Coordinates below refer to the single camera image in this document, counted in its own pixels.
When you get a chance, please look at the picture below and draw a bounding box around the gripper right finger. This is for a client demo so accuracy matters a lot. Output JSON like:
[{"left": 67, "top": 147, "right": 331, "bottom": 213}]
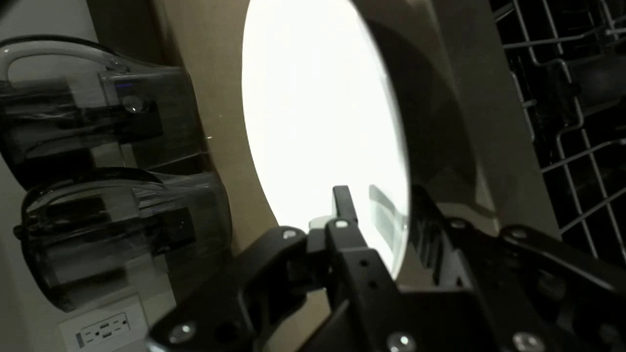
[{"left": 410, "top": 184, "right": 626, "bottom": 352}]

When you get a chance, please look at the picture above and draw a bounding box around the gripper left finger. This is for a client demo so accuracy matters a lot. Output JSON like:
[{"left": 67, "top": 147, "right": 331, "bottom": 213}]
[{"left": 146, "top": 185, "right": 417, "bottom": 352}]

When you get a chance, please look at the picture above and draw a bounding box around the white round plate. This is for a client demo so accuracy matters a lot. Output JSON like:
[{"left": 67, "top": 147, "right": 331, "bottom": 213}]
[{"left": 241, "top": 0, "right": 410, "bottom": 282}]

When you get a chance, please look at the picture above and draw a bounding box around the dishwasher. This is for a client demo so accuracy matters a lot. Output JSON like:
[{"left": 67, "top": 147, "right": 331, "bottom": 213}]
[{"left": 489, "top": 0, "right": 626, "bottom": 267}]

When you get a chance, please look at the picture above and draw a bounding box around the clear glass pitcher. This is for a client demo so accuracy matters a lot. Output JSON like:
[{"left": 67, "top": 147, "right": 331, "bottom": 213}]
[
  {"left": 0, "top": 34, "right": 208, "bottom": 192},
  {"left": 14, "top": 167, "right": 233, "bottom": 313}
]

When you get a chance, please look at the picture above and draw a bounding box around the white wall socket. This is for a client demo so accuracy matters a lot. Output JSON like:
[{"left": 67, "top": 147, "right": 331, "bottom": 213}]
[{"left": 59, "top": 304, "right": 148, "bottom": 352}]

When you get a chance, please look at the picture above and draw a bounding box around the wire dishwasher rack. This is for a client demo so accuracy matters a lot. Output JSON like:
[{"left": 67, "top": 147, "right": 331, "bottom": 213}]
[{"left": 492, "top": 0, "right": 626, "bottom": 260}]

